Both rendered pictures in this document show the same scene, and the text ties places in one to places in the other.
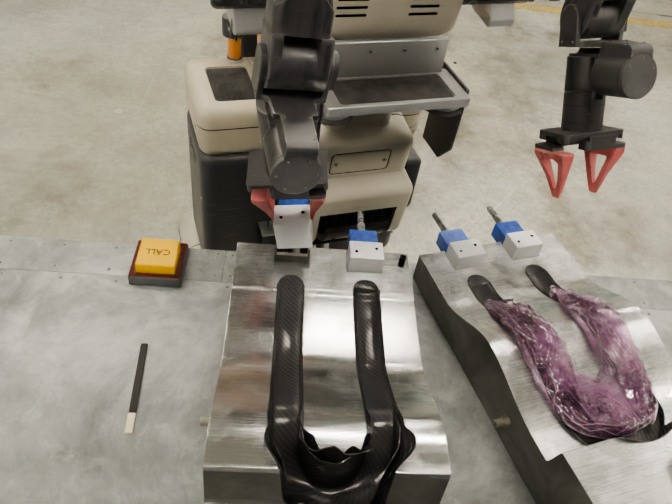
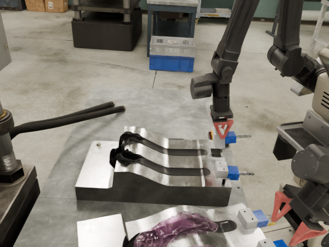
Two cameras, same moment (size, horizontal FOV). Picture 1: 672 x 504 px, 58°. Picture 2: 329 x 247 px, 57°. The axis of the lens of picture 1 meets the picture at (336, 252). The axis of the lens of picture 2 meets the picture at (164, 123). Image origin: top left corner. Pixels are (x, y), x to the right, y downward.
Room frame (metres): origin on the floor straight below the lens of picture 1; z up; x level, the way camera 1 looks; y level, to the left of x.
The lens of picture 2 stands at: (0.54, -0.84, 1.55)
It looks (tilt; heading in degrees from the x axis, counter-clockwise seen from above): 32 degrees down; 97
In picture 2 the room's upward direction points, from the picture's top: 3 degrees clockwise
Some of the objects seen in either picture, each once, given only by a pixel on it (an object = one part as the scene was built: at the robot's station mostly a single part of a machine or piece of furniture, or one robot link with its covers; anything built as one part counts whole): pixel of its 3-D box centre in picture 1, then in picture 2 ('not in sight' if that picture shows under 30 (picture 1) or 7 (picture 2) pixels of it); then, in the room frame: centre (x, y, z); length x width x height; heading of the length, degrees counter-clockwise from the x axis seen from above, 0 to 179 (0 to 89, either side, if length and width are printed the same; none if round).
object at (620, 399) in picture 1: (578, 344); (183, 243); (0.55, -0.35, 0.90); 0.26 x 0.18 x 0.08; 25
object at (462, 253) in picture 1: (451, 239); (260, 218); (0.77, -0.19, 0.86); 0.13 x 0.05 x 0.05; 25
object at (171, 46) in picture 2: not in sight; (172, 46); (0.11, 3.18, 0.28); 0.61 x 0.41 x 0.15; 5
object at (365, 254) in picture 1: (362, 240); (234, 173); (0.69, -0.04, 0.89); 0.13 x 0.05 x 0.05; 8
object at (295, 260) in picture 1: (291, 264); (216, 157); (0.63, 0.06, 0.87); 0.05 x 0.05 x 0.04; 8
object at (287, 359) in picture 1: (335, 367); (159, 153); (0.43, -0.02, 0.92); 0.35 x 0.16 x 0.09; 8
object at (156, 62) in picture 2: not in sight; (171, 58); (0.11, 3.18, 0.11); 0.61 x 0.41 x 0.22; 5
